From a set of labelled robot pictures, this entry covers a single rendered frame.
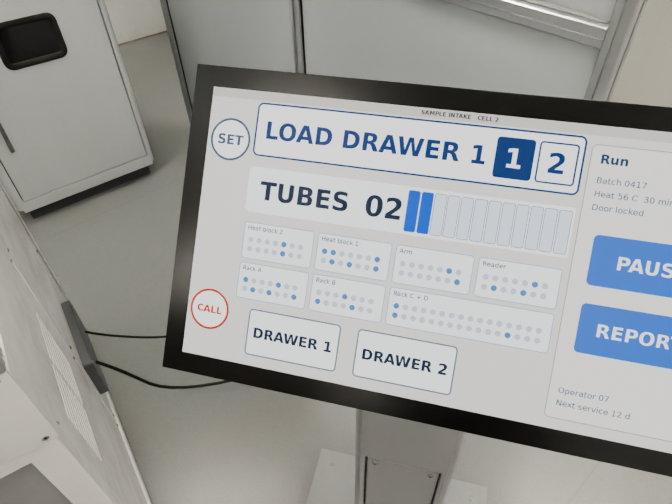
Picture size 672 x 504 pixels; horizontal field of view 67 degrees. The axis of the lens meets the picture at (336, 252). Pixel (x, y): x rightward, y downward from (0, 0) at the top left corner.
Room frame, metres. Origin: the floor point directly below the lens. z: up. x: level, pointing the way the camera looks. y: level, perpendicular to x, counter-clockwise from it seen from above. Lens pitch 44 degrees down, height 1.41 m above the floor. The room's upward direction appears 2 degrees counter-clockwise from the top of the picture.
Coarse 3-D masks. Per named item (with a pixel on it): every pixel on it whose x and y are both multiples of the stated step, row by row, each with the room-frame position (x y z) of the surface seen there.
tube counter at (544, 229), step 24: (384, 192) 0.38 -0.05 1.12; (408, 192) 0.38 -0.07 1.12; (432, 192) 0.37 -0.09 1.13; (384, 216) 0.36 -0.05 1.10; (408, 216) 0.36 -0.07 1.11; (432, 216) 0.36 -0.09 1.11; (456, 216) 0.35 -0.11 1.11; (480, 216) 0.35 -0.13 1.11; (504, 216) 0.35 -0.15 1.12; (528, 216) 0.34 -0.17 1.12; (552, 216) 0.34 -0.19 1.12; (456, 240) 0.34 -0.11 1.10; (480, 240) 0.34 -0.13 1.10; (504, 240) 0.33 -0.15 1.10; (528, 240) 0.33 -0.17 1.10; (552, 240) 0.33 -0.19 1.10
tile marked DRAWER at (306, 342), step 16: (256, 320) 0.32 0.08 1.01; (272, 320) 0.32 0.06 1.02; (288, 320) 0.31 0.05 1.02; (304, 320) 0.31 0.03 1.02; (256, 336) 0.31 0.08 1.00; (272, 336) 0.31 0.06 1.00; (288, 336) 0.30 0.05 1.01; (304, 336) 0.30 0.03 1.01; (320, 336) 0.30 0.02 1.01; (336, 336) 0.30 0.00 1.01; (256, 352) 0.30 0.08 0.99; (272, 352) 0.30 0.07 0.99; (288, 352) 0.29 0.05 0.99; (304, 352) 0.29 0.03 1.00; (320, 352) 0.29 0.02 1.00; (336, 352) 0.29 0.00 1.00; (320, 368) 0.28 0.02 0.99
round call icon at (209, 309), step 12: (192, 288) 0.35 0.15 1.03; (204, 288) 0.35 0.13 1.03; (216, 288) 0.35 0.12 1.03; (192, 300) 0.34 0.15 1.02; (204, 300) 0.34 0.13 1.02; (216, 300) 0.34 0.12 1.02; (228, 300) 0.34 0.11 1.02; (192, 312) 0.33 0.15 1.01; (204, 312) 0.33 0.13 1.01; (216, 312) 0.33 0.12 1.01; (228, 312) 0.33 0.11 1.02; (192, 324) 0.33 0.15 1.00; (204, 324) 0.32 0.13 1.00; (216, 324) 0.32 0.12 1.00
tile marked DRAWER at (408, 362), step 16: (368, 336) 0.29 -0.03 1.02; (384, 336) 0.29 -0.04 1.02; (400, 336) 0.29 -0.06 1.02; (368, 352) 0.28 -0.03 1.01; (384, 352) 0.28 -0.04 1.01; (400, 352) 0.28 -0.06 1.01; (416, 352) 0.28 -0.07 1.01; (432, 352) 0.28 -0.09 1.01; (448, 352) 0.27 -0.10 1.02; (352, 368) 0.28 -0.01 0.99; (368, 368) 0.27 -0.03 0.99; (384, 368) 0.27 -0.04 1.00; (400, 368) 0.27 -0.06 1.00; (416, 368) 0.27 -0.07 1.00; (432, 368) 0.27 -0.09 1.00; (448, 368) 0.26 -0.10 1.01; (400, 384) 0.26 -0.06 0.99; (416, 384) 0.26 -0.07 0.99; (432, 384) 0.26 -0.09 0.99; (448, 384) 0.25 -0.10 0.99
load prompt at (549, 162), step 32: (256, 128) 0.44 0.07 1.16; (288, 128) 0.44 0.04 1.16; (320, 128) 0.43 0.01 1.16; (352, 128) 0.42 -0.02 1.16; (384, 128) 0.42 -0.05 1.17; (416, 128) 0.41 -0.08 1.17; (448, 128) 0.41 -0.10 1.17; (480, 128) 0.40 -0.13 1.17; (512, 128) 0.40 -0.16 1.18; (320, 160) 0.41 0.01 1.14; (352, 160) 0.40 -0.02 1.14; (384, 160) 0.40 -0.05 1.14; (416, 160) 0.39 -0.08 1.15; (448, 160) 0.39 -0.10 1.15; (480, 160) 0.38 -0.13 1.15; (512, 160) 0.38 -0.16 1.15; (544, 160) 0.37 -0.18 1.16; (576, 160) 0.37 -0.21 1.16; (576, 192) 0.35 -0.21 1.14
